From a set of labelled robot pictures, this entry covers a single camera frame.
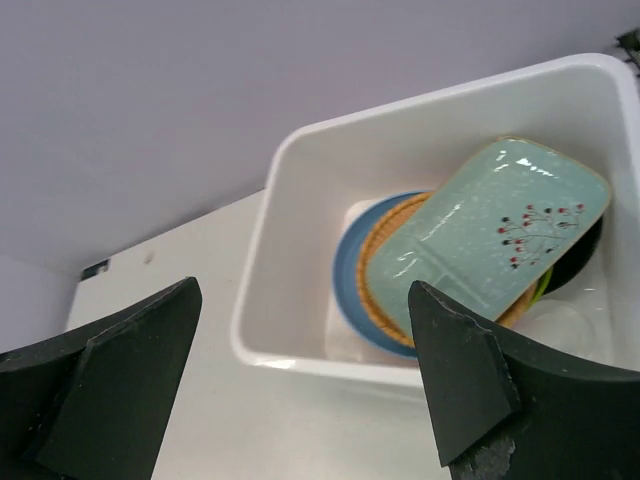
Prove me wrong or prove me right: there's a dark label sticker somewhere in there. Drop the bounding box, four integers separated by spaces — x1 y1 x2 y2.
81 259 110 281

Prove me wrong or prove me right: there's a black round plate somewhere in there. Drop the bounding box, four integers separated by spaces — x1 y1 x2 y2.
544 216 604 294

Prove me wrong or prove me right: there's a green round plate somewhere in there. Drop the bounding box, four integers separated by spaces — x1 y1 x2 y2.
529 268 553 306

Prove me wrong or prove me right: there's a white plastic bin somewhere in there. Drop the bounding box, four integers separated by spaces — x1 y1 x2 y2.
231 53 639 388

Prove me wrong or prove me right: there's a blue round plate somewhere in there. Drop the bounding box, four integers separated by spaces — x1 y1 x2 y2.
332 191 431 359

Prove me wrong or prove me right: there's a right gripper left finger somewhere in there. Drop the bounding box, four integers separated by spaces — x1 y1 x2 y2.
1 277 202 479

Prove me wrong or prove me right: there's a teal rectangular ceramic plate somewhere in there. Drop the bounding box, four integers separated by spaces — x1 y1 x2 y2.
366 137 612 333

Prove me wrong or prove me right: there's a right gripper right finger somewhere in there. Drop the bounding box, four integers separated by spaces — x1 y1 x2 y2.
408 281 639 479

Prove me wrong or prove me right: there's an orange woven round plate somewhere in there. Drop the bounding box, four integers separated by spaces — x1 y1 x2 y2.
366 192 546 344

